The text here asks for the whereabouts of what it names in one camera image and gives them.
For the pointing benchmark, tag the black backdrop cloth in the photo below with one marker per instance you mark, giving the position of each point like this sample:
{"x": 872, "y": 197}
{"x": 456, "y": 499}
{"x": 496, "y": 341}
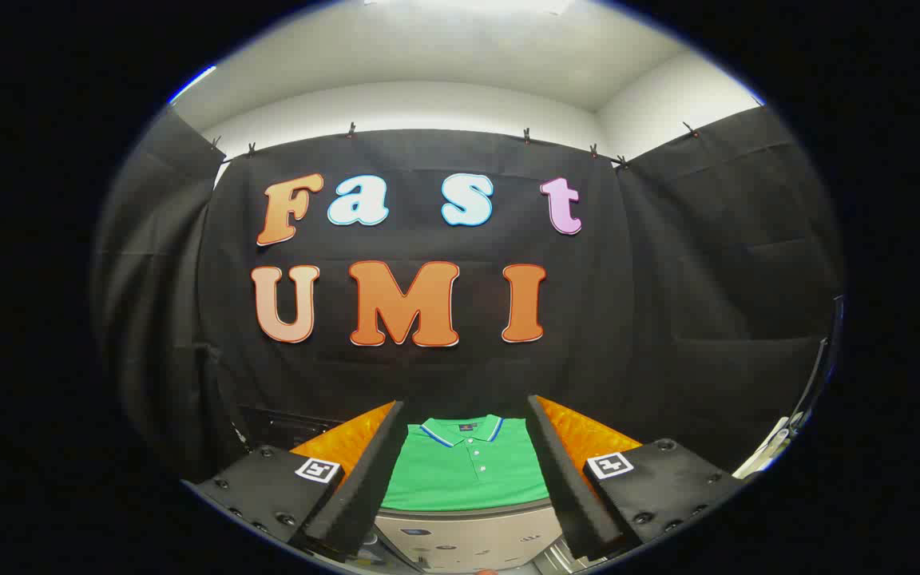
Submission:
{"x": 428, "y": 375}

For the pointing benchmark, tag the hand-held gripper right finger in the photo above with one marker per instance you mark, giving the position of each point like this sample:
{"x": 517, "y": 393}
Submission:
{"x": 564, "y": 479}

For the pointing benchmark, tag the green polo shirt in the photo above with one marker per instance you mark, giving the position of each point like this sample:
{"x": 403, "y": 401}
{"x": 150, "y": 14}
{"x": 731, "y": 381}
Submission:
{"x": 468, "y": 479}

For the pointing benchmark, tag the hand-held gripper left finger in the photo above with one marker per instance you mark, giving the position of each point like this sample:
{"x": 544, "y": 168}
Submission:
{"x": 364, "y": 487}

